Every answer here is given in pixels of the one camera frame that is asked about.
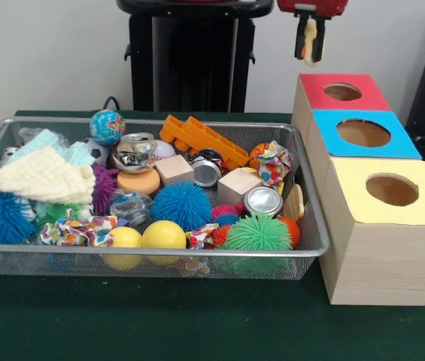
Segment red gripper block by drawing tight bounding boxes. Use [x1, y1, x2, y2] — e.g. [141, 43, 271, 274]
[276, 0, 350, 63]

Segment pale yellow duck toy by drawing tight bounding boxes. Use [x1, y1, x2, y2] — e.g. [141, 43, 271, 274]
[302, 18, 324, 68]

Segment light blue cloth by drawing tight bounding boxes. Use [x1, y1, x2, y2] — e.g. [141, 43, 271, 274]
[8, 128, 96, 166]

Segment cream knitted cloth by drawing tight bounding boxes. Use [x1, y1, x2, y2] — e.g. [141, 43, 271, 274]
[0, 145, 96, 245]

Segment clear mesh bin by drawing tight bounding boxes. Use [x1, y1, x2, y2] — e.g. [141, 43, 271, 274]
[0, 117, 332, 280]

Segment wooden box with three holes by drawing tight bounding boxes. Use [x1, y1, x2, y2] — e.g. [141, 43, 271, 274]
[290, 73, 425, 306]

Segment orange plastic block tray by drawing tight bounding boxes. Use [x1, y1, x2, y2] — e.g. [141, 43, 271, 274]
[159, 114, 250, 168]

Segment silver drink can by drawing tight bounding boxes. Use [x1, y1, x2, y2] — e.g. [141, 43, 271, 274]
[242, 187, 284, 218]

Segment small globe ball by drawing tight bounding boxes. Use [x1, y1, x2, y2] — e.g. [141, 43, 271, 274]
[90, 108, 127, 147]

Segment small soccer ball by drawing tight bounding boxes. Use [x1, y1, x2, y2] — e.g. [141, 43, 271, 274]
[82, 138, 111, 166]

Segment yellow ball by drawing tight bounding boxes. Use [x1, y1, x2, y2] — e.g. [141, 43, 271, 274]
[141, 220, 187, 250]

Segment purple bumpy ball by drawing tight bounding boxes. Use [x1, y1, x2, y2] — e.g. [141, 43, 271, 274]
[91, 163, 121, 216]

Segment colourful patterned cloth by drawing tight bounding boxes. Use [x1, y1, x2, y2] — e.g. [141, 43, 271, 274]
[38, 210, 119, 248]

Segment green spiky toy with eyes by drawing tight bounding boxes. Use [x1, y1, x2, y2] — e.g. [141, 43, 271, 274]
[37, 202, 93, 227]

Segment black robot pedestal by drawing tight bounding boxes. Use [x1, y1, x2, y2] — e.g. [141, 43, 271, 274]
[116, 0, 275, 113]

